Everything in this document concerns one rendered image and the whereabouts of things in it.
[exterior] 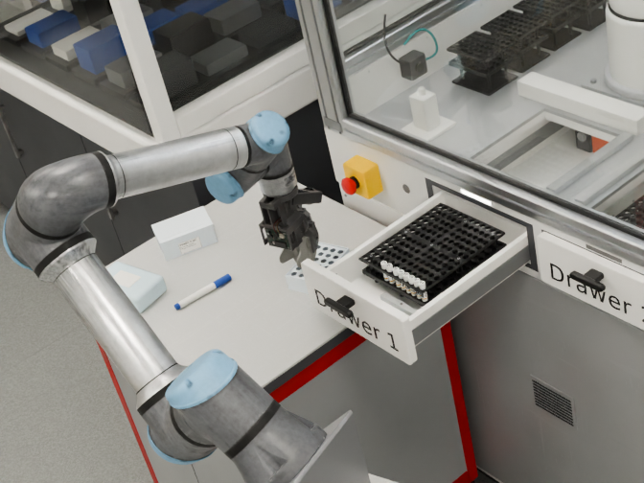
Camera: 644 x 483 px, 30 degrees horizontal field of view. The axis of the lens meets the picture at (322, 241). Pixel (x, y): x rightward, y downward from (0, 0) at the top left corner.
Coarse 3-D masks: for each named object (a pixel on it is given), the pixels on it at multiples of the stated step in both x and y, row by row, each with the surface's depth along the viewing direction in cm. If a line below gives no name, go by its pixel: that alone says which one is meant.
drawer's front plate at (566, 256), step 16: (544, 240) 221; (560, 240) 220; (544, 256) 224; (560, 256) 220; (576, 256) 216; (592, 256) 214; (544, 272) 226; (560, 272) 223; (608, 272) 211; (624, 272) 209; (560, 288) 225; (576, 288) 221; (592, 288) 217; (608, 288) 214; (624, 288) 210; (640, 288) 207; (592, 304) 220; (608, 304) 216; (640, 304) 209; (624, 320) 215; (640, 320) 211
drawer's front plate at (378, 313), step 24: (312, 264) 229; (312, 288) 232; (336, 288) 224; (360, 288) 220; (336, 312) 229; (360, 312) 221; (384, 312) 214; (384, 336) 219; (408, 336) 213; (408, 360) 216
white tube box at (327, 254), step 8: (320, 248) 256; (328, 248) 256; (336, 248) 255; (344, 248) 254; (320, 256) 254; (328, 256) 254; (336, 256) 253; (296, 264) 253; (320, 264) 251; (328, 264) 251; (288, 272) 251; (296, 272) 251; (288, 280) 250; (296, 280) 249; (304, 280) 248; (288, 288) 252; (296, 288) 251; (304, 288) 249
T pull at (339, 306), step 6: (324, 300) 222; (330, 300) 222; (342, 300) 221; (348, 300) 221; (354, 300) 221; (330, 306) 221; (336, 306) 220; (342, 306) 219; (348, 306) 220; (342, 312) 219; (348, 312) 218
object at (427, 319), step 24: (408, 216) 242; (480, 216) 240; (384, 240) 239; (504, 240) 237; (336, 264) 233; (360, 264) 237; (480, 264) 224; (504, 264) 227; (384, 288) 234; (456, 288) 220; (480, 288) 224; (432, 312) 218; (456, 312) 222
